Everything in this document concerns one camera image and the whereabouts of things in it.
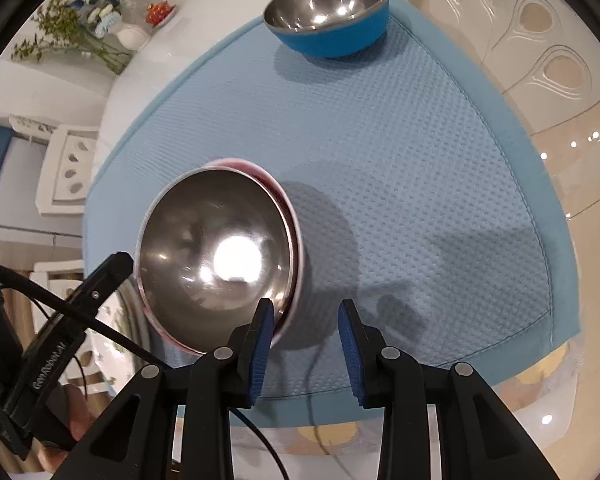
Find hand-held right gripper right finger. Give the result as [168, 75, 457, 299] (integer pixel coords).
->
[338, 299, 561, 480]

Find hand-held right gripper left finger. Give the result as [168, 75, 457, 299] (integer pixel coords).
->
[50, 298, 276, 480]

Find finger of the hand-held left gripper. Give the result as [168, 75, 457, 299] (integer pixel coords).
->
[55, 251, 135, 333]

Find pink bowl with steel inside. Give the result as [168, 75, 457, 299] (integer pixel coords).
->
[136, 157, 307, 358]

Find person's left hand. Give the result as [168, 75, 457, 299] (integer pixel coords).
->
[37, 382, 100, 473]

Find white chair with carved crest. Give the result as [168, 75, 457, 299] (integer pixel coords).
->
[9, 114, 101, 217]

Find light blue table mat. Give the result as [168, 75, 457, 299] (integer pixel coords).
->
[82, 0, 578, 428]

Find glass vase with green plants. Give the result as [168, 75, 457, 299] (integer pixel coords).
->
[11, 0, 133, 77]

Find white ceramic vase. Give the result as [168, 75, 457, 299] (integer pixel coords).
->
[115, 22, 152, 52]

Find blue artificial flowers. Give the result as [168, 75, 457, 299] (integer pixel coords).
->
[72, 0, 142, 36]

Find red patterned teacup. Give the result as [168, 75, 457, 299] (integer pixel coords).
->
[146, 1, 176, 23]

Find blue bowl with steel inside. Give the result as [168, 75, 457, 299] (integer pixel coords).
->
[263, 0, 391, 59]

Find black cable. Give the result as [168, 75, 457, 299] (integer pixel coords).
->
[0, 257, 291, 480]

